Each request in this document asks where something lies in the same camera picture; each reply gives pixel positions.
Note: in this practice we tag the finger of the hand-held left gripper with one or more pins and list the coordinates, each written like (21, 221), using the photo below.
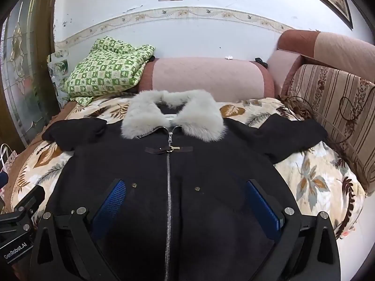
(3, 179)
(32, 196)

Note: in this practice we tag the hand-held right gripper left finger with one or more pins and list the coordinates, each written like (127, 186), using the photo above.
(110, 205)

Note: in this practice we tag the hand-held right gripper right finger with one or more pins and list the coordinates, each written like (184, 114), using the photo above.
(263, 207)

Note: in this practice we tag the black coat with fur collar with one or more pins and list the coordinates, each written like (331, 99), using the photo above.
(175, 187)

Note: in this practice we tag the white paper gift bag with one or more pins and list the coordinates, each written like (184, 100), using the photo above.
(8, 159)

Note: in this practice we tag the leaf print blanket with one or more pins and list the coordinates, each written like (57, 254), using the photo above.
(313, 181)

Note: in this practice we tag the glass panel wooden door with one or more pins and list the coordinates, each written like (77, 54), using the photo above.
(23, 64)

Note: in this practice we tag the clear plastic bag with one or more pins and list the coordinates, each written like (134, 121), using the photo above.
(58, 67)

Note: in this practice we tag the striped floral cushion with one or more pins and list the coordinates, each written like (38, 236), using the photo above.
(337, 105)

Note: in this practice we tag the green patterned pillow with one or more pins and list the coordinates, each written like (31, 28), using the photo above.
(108, 67)

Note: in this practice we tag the small black object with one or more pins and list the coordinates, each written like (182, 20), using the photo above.
(260, 61)

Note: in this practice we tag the pink brown sofa backrest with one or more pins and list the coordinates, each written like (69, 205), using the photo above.
(322, 46)

